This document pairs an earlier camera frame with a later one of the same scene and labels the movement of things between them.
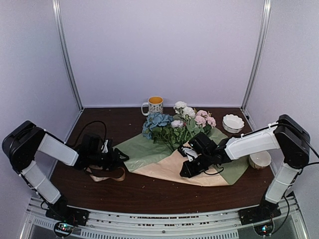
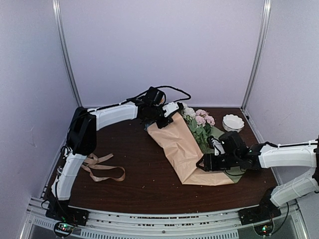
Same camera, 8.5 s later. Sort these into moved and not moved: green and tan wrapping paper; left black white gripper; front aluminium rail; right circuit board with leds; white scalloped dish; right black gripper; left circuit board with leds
Moved: green and tan wrapping paper; left black white gripper; right black gripper
Not moved: right circuit board with leds; white scalloped dish; front aluminium rail; left circuit board with leds
